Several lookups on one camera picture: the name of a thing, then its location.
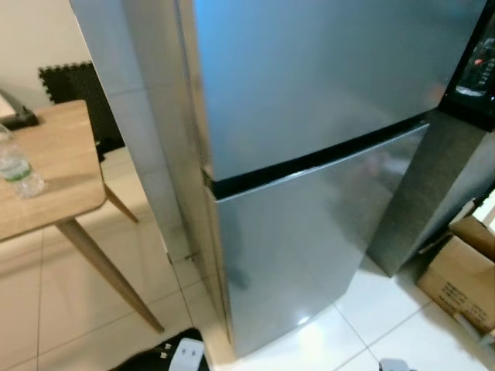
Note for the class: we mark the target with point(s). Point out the silver fridge cabinet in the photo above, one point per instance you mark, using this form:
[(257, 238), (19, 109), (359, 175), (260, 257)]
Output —
[(155, 116)]

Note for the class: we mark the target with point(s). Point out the small tan cardboard box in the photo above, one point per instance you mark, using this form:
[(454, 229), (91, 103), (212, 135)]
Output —
[(476, 232)]

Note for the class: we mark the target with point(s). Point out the black top kitchen counter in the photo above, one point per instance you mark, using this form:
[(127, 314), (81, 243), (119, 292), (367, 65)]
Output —
[(433, 178)]

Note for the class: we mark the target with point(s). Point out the brown printed cardboard box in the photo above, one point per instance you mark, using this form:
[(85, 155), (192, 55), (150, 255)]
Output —
[(456, 282)]

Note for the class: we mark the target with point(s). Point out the tall clear bottle white cap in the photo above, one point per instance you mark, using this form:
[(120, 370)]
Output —
[(476, 73)]

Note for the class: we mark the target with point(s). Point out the silver freezer door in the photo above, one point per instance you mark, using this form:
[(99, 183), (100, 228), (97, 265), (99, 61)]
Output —
[(325, 69)]

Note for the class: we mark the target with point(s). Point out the black floor mat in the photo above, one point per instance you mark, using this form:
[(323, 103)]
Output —
[(143, 359)]

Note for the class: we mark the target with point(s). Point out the black foam mat stack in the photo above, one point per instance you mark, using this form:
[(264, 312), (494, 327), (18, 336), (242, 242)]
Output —
[(77, 81)]

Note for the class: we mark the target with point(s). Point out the light wooden dining table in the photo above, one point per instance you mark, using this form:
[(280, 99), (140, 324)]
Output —
[(54, 170)]

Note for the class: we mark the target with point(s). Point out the green label water bottle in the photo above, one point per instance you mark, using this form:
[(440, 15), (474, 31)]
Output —
[(19, 174)]

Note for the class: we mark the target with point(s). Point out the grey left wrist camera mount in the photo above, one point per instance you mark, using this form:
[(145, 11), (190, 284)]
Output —
[(186, 357)]

